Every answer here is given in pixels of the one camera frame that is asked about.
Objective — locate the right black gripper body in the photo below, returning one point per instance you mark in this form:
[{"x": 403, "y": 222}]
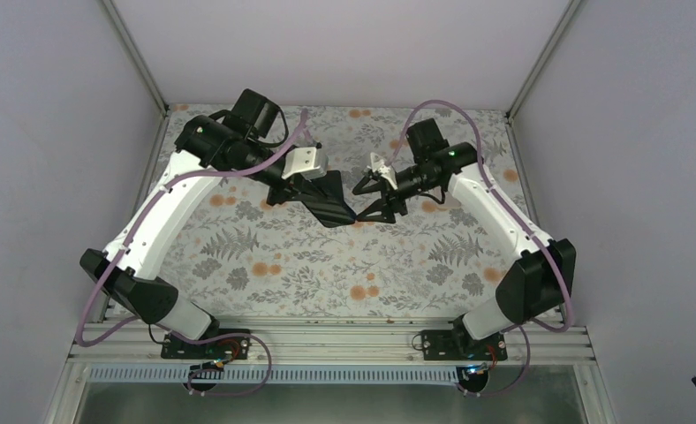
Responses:
[{"x": 393, "y": 199}]

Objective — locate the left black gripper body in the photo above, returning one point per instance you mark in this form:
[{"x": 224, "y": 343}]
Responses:
[{"x": 292, "y": 180}]

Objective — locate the aluminium rail frame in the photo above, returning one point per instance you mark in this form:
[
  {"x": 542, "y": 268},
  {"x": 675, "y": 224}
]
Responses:
[{"x": 346, "y": 341}]

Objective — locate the floral patterned table mat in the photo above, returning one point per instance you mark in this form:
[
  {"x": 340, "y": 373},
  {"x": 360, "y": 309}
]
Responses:
[{"x": 237, "y": 255}]

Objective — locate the black phone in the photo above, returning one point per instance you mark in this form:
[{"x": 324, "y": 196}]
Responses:
[{"x": 336, "y": 212}]

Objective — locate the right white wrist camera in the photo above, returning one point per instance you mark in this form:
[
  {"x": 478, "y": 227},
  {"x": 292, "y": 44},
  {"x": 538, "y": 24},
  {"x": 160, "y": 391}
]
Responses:
[{"x": 379, "y": 169}]

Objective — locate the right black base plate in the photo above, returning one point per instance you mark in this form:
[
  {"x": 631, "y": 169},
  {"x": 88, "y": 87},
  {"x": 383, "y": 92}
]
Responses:
[{"x": 447, "y": 345}]

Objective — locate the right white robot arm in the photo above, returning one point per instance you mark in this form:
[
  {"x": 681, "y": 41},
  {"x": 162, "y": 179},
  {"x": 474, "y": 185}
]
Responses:
[{"x": 541, "y": 271}]

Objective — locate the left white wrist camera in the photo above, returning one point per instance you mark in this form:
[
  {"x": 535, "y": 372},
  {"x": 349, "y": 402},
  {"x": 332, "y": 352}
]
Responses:
[{"x": 308, "y": 162}]

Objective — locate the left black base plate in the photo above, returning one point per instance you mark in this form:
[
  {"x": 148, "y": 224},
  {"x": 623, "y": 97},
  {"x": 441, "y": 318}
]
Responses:
[{"x": 234, "y": 346}]

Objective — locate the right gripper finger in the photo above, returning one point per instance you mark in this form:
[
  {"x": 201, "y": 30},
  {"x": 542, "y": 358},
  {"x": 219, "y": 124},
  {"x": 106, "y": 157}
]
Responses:
[
  {"x": 370, "y": 183},
  {"x": 379, "y": 211}
]

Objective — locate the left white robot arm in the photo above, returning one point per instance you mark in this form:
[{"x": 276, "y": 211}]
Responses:
[{"x": 225, "y": 144}]

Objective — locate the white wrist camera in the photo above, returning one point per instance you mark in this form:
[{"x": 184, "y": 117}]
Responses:
[
  {"x": 379, "y": 169},
  {"x": 308, "y": 162}
]

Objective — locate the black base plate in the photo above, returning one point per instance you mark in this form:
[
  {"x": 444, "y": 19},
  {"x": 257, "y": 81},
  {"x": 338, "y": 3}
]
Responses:
[
  {"x": 447, "y": 345},
  {"x": 234, "y": 346}
]

